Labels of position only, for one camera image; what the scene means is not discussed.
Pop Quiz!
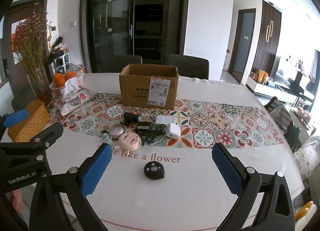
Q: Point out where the patterned table runner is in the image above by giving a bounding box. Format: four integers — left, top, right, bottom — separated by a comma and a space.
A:
50, 93, 284, 149

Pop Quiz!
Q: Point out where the black power adapter with cable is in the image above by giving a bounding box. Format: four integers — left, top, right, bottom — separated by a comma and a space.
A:
135, 122, 166, 146

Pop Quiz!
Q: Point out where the black round remote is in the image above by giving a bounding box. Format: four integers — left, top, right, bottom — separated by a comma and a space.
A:
144, 161, 165, 180

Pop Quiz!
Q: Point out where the pink round deer toy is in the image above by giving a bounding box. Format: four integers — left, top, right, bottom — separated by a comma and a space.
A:
116, 132, 142, 155

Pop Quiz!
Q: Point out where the person's left hand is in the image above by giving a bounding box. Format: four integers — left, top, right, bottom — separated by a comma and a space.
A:
11, 189, 23, 214

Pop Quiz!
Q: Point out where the cardboard box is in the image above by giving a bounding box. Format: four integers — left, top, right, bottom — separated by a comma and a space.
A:
119, 64, 180, 109

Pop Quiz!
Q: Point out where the white tv console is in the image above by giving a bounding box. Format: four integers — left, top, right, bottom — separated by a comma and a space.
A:
246, 77, 297, 104

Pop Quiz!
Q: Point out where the woven straw box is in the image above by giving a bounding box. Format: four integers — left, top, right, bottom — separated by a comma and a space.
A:
8, 100, 50, 142

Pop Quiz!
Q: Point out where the right dark dining chair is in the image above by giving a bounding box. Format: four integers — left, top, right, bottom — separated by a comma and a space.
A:
165, 54, 209, 80

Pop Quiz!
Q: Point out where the dark glass cabinet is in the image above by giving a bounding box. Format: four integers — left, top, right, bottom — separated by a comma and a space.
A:
80, 0, 188, 73

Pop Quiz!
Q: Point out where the patterned tissue pouch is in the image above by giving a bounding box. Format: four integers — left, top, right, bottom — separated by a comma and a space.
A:
53, 77, 96, 116

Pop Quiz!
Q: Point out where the white cube charger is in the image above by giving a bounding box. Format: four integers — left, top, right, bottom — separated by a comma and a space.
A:
165, 123, 181, 139

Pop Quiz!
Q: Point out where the astronaut keychain with keys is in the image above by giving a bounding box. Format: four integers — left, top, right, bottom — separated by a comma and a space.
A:
101, 132, 113, 147

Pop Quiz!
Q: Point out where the silver sphere device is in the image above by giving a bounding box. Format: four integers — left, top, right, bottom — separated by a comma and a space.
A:
108, 123, 125, 140

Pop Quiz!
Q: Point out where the glass vase with dried flowers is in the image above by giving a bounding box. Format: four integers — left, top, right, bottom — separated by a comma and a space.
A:
11, 11, 53, 105

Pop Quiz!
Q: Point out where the white basket of oranges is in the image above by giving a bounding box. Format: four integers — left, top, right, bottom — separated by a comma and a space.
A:
49, 71, 84, 97

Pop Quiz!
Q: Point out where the brown entrance door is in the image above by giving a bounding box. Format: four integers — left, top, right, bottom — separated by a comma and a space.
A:
1, 0, 50, 93

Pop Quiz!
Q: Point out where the left dark dining chair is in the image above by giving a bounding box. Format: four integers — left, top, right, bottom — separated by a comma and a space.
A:
100, 55, 143, 73

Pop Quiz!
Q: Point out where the white shoe rack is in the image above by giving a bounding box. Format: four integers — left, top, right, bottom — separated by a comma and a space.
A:
52, 51, 71, 75

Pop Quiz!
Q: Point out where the dark hallway door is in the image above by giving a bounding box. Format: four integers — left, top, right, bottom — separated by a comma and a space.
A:
228, 9, 256, 83

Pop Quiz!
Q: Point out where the dark dining chair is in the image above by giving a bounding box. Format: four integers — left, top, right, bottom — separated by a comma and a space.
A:
100, 55, 143, 73
165, 54, 209, 80

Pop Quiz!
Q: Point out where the small black adapter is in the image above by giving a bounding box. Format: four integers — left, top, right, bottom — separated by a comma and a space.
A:
121, 112, 140, 126

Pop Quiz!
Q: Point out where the white card box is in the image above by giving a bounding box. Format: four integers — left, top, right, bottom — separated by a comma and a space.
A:
156, 115, 177, 125

